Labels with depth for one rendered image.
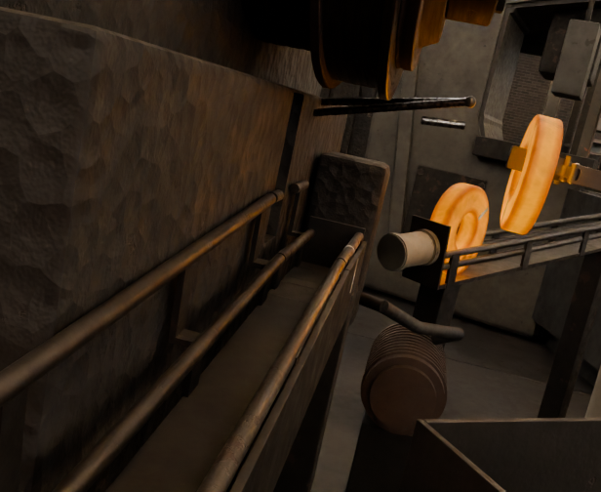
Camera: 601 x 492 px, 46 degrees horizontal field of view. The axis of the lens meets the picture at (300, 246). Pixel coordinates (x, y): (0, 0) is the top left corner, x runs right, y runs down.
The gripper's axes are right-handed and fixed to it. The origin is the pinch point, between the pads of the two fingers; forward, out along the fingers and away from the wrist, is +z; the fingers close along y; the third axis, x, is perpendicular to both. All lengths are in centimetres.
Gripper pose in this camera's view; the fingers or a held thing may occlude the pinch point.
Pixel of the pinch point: (535, 163)
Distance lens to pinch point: 98.7
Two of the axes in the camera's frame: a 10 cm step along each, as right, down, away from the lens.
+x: 2.5, -9.5, -2.0
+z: -9.5, -2.8, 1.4
